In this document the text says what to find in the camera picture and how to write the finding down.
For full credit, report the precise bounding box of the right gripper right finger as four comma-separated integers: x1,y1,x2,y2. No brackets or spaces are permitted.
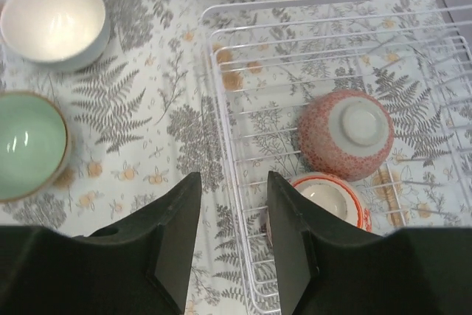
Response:
267,171,471,314

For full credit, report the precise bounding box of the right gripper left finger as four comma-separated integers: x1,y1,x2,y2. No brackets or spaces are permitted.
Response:
1,172,201,314

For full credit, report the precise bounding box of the orange floral bowl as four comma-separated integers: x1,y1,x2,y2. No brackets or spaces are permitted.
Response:
289,172,372,232

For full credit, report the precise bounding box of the black white leaf bowl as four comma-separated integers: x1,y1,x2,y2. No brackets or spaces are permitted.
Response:
297,89,394,181

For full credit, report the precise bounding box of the celadon green bowl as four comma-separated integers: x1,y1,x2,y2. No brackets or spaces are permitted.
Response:
1,91,72,203

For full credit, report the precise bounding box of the white wire dish rack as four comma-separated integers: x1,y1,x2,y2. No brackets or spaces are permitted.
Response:
202,0,471,314

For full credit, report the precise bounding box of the floral table mat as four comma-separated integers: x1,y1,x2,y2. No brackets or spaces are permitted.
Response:
1,0,284,314

